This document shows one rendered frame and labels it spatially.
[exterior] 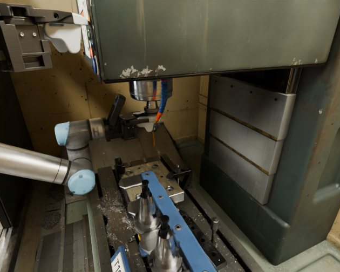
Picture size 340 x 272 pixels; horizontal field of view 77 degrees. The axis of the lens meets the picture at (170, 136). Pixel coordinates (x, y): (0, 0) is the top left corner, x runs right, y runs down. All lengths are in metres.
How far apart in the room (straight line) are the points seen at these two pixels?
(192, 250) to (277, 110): 0.62
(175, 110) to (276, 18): 1.54
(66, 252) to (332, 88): 1.21
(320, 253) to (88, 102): 1.74
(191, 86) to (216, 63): 1.54
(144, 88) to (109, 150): 1.12
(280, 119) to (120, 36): 0.66
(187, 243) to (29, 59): 0.42
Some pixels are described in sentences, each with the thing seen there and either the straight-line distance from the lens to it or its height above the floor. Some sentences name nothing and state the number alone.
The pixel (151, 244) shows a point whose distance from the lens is 0.50.
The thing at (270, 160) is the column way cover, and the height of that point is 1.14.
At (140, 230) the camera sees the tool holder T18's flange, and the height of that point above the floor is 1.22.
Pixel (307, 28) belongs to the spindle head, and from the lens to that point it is 0.72.
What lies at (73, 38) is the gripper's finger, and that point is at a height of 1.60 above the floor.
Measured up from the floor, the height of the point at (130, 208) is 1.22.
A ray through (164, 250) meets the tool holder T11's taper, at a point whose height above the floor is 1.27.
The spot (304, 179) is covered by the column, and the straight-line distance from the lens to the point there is 0.97.
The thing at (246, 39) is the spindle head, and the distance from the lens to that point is 0.57.
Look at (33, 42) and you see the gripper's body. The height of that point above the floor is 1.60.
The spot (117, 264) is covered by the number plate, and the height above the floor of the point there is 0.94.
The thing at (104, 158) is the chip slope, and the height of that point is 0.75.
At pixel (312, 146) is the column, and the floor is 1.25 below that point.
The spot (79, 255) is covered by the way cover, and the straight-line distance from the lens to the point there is 1.15.
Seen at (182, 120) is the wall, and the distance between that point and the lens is 2.12.
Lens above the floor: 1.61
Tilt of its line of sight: 25 degrees down
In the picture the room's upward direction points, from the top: straight up
